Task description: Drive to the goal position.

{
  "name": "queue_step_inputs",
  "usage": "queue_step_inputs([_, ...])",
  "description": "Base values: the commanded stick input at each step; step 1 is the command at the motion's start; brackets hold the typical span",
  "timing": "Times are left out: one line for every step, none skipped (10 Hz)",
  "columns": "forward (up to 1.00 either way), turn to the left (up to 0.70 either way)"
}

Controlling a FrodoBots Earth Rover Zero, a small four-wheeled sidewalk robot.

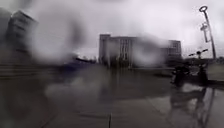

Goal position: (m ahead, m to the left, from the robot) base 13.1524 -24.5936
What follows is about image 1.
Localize tall grey building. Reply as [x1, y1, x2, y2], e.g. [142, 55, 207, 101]
[0, 7, 38, 64]

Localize dark parked scooter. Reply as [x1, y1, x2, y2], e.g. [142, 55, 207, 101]
[188, 48, 210, 87]
[170, 63, 192, 88]

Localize large grey building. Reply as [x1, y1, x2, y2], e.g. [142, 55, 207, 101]
[98, 33, 183, 69]

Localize grey stone steps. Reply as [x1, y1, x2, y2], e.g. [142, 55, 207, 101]
[0, 62, 61, 80]

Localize tall lamp pole with ring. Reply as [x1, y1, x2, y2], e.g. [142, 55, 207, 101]
[198, 4, 218, 61]

